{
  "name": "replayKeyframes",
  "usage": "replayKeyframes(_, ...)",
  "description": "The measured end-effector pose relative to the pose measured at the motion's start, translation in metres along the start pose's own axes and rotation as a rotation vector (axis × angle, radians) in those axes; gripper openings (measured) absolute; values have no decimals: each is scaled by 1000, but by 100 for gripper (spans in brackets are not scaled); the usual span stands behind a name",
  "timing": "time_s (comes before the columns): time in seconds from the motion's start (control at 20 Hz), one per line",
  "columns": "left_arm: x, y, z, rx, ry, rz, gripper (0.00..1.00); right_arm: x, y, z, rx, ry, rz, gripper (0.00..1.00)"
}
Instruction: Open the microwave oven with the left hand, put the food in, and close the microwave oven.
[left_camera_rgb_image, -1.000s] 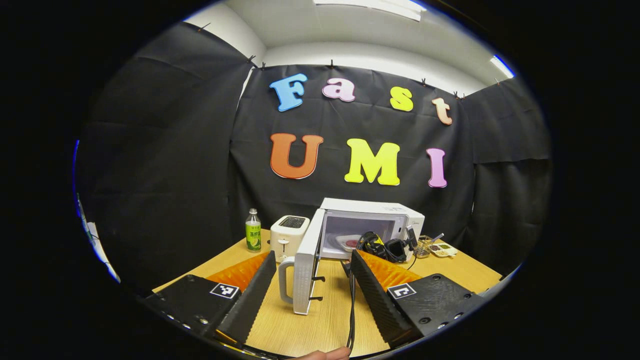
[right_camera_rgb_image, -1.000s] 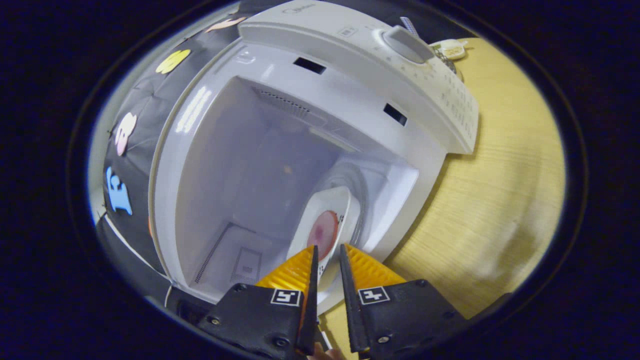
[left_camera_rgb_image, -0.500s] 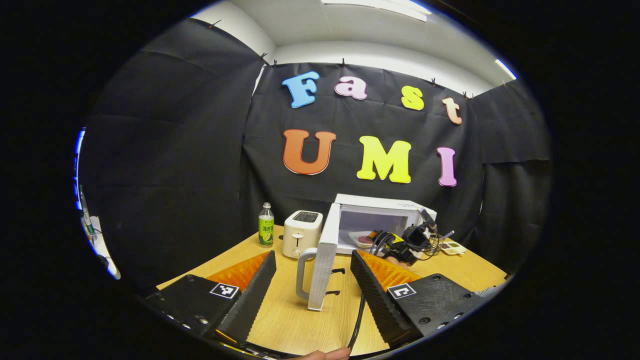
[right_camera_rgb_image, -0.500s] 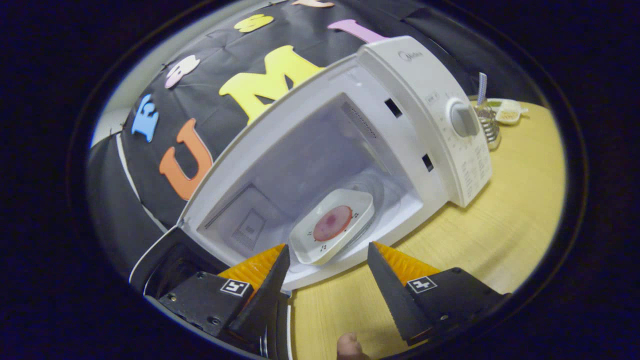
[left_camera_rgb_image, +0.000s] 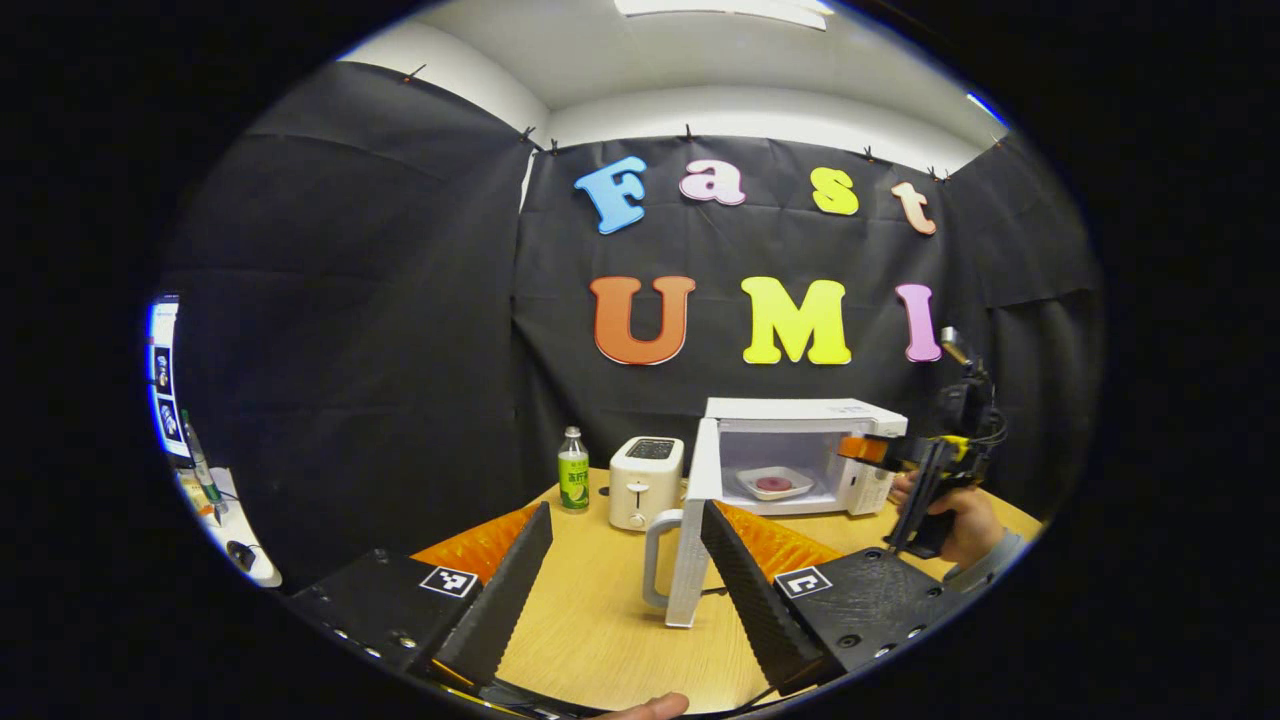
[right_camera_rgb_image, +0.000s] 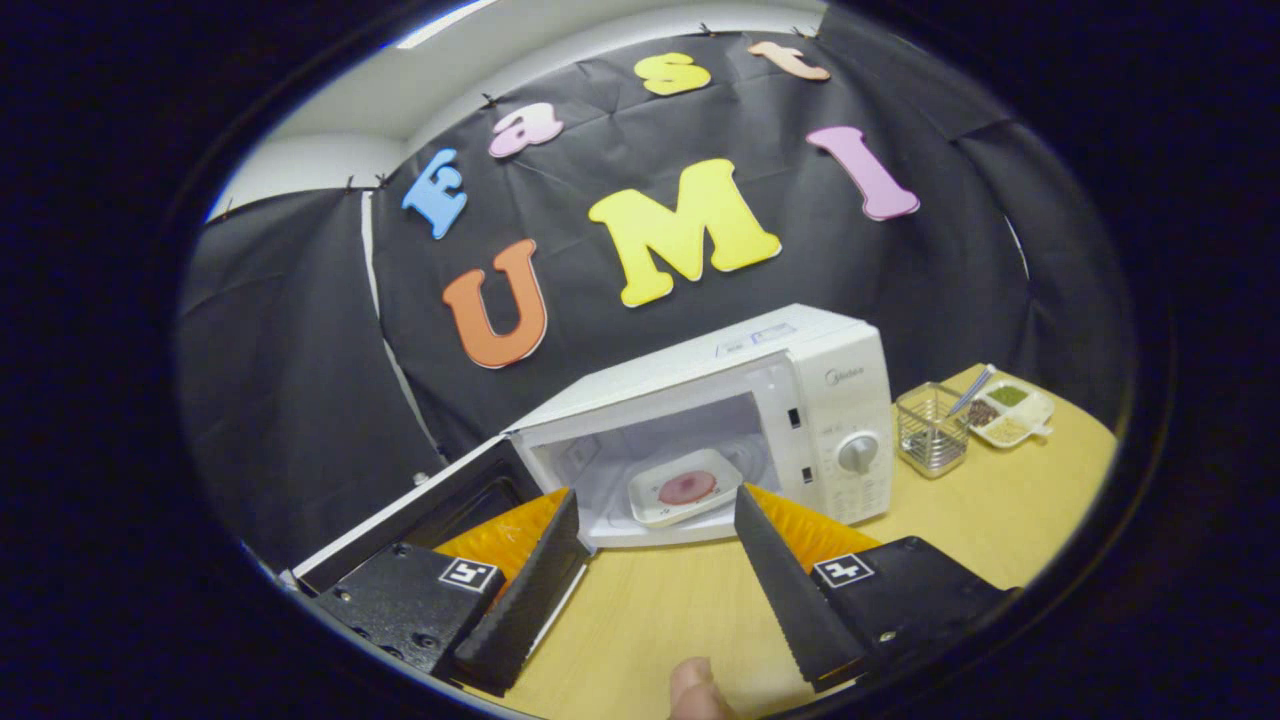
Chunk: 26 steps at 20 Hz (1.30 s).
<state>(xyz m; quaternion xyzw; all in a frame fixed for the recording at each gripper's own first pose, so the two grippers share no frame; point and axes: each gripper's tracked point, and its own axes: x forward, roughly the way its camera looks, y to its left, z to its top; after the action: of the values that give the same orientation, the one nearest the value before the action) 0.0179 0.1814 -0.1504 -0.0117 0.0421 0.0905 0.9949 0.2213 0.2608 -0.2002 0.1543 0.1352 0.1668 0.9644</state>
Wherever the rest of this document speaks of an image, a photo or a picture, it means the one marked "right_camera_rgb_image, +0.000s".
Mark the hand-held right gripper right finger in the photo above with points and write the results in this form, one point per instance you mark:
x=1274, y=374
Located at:
x=790, y=600

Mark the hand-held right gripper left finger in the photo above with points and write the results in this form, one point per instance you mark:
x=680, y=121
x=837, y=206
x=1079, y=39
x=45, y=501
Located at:
x=525, y=600

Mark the white square plate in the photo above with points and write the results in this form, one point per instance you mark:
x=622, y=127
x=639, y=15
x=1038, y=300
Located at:
x=715, y=475

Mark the pink ham slice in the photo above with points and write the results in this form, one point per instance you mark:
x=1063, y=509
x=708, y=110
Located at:
x=687, y=488

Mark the white microwave oven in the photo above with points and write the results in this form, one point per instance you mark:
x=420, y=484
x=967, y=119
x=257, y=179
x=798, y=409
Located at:
x=850, y=400

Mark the white divided bean dish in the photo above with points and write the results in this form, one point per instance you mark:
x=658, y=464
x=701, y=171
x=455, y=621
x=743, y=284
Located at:
x=1010, y=425

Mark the black backdrop cloth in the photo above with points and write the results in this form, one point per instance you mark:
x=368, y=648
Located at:
x=300, y=350

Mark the long ceiling light panel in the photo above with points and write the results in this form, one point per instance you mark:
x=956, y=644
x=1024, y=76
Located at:
x=440, y=22

